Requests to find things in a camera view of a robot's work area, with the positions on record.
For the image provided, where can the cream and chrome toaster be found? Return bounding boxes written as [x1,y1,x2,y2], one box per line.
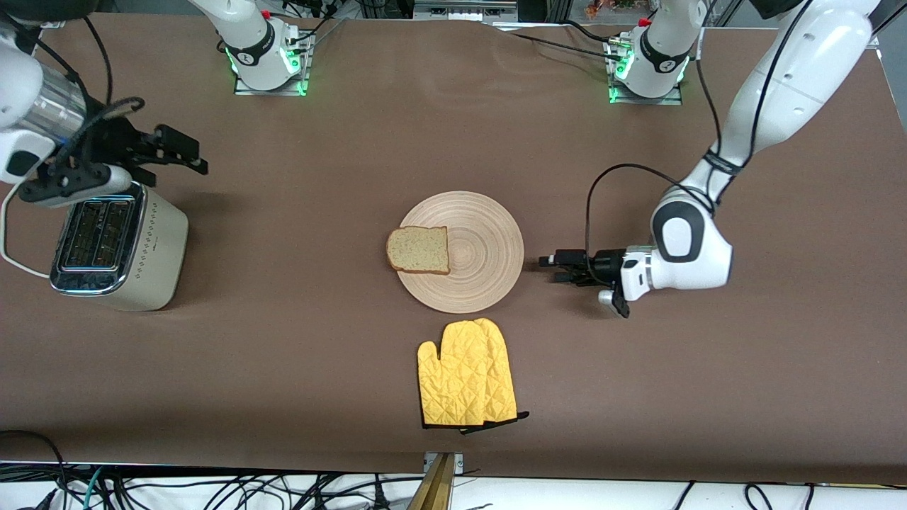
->
[48,181,190,312]

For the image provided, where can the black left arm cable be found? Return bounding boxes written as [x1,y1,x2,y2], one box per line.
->
[585,0,816,259]

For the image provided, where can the black looped floor cable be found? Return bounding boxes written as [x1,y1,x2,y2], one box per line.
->
[0,430,68,510]

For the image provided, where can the aluminium frame rail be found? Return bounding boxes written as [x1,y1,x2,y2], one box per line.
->
[413,0,518,21]

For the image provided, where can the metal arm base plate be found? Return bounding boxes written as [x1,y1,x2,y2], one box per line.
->
[234,32,312,96]
[608,35,685,106]

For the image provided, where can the black table cable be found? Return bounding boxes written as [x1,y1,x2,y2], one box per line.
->
[507,32,624,61]
[563,20,614,45]

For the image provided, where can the round wooden plate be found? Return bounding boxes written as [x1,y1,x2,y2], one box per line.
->
[395,191,525,315]

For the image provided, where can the brown bread slice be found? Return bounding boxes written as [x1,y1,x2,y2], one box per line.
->
[385,226,451,276]

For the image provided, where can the brass coloured bar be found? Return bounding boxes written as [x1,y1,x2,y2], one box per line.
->
[407,453,456,510]

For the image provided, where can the white toaster power cord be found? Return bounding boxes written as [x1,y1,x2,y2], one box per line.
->
[0,183,52,278]

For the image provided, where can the yellow quilted oven mitt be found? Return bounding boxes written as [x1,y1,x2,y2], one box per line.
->
[417,320,498,430]
[461,317,530,434]

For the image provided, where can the black base cable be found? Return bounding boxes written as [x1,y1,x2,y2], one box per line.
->
[283,0,348,50]

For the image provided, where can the teal floor cable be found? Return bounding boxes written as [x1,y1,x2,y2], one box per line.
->
[79,466,105,510]

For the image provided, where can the tangled black floor cables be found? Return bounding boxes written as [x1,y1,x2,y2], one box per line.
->
[99,473,426,510]

